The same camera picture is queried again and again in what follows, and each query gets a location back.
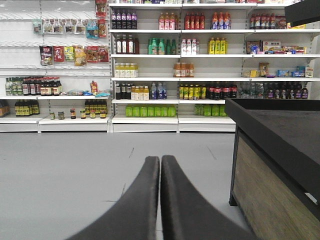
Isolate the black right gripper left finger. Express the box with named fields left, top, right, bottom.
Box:
left=69, top=156, right=160, bottom=240

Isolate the white supermarket shelving unit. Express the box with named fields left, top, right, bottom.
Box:
left=0, top=0, right=320, bottom=133

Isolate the black wooden produce stand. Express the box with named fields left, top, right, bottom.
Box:
left=225, top=98, right=320, bottom=240

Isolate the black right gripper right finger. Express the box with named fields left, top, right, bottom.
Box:
left=160, top=155, right=256, bottom=240

